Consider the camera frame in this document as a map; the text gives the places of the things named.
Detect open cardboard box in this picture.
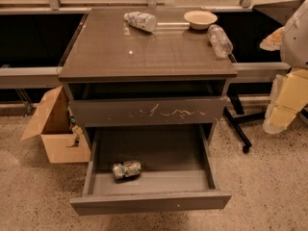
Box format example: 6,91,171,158
21,87,90,164

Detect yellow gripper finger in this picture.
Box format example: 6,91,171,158
260,27,285,51
263,68,308,134

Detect clear plastic water bottle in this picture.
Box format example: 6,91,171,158
207,24,233,58

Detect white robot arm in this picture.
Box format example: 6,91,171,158
260,0,308,134

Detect items in cardboard box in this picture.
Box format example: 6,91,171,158
66,106,83,147

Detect dark side table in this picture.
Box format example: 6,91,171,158
252,0,301,25

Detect black rolling stand base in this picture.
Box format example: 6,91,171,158
223,96,308,154

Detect open grey middle drawer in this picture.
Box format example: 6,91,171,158
70,124,231,215

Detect white paper bowl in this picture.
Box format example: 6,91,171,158
184,11,218,30

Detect labelled plastic water bottle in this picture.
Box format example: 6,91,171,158
124,12,157,33

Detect grey drawer cabinet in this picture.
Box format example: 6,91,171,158
60,8,237,141

